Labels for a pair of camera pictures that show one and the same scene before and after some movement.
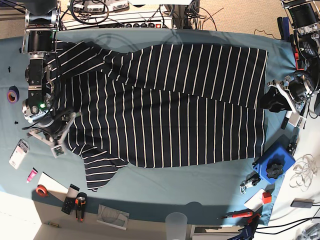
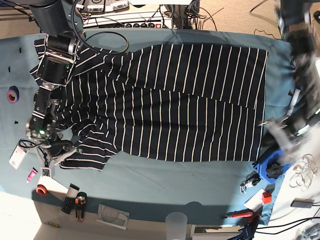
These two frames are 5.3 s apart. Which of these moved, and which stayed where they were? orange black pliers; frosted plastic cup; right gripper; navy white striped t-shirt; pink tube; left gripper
Moved: left gripper; right gripper
Stayed: orange black pliers; frosted plastic cup; navy white striped t-shirt; pink tube
